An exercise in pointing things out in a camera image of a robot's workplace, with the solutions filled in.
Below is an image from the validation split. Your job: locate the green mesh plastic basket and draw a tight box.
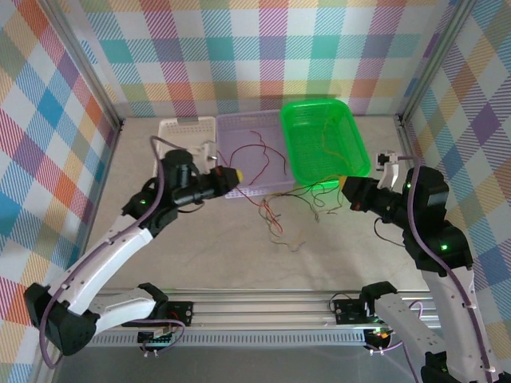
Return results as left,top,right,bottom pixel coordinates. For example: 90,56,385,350
279,98,371,188

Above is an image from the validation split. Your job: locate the small control circuit board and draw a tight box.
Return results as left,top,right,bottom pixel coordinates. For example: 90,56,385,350
137,330,176,346
365,327,394,345

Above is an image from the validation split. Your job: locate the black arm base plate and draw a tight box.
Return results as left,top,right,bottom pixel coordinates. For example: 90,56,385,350
333,297,384,326
159,301,195,329

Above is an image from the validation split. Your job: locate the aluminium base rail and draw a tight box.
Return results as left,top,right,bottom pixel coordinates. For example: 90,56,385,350
44,290,485,333

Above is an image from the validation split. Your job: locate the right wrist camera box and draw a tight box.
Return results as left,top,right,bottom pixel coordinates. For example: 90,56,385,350
376,150,400,191

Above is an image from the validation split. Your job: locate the grey metal panel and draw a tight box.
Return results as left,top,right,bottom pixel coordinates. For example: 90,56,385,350
51,345,482,383

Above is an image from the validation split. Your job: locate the aluminium side rail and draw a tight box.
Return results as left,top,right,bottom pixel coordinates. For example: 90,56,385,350
71,119,125,280
394,115,460,296

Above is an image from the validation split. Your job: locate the black gripper power cable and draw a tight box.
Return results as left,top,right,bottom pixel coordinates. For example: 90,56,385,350
374,217,405,249

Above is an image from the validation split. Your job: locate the aluminium frame post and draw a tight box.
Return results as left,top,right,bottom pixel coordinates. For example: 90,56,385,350
398,0,478,123
38,0,125,132

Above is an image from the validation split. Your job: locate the slotted grey cable duct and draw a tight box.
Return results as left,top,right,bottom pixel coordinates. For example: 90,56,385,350
62,333,369,348

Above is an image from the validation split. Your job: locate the white perforated plastic basket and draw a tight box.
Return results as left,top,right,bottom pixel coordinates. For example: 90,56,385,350
153,115,219,188

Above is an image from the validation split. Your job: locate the thin red cable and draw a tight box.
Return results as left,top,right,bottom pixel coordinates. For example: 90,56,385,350
221,144,288,179
238,183,285,236
246,129,269,188

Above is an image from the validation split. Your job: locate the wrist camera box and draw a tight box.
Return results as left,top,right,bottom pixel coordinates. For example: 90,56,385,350
376,150,400,191
193,141,220,175

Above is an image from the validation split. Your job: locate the purple perforated plastic basket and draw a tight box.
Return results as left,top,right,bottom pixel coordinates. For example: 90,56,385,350
215,109,299,200

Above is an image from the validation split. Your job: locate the thin black cable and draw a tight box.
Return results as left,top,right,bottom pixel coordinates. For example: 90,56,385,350
311,183,345,216
259,199,280,240
291,187,321,221

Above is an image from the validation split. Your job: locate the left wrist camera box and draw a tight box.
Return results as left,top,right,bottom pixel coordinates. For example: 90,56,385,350
193,141,220,175

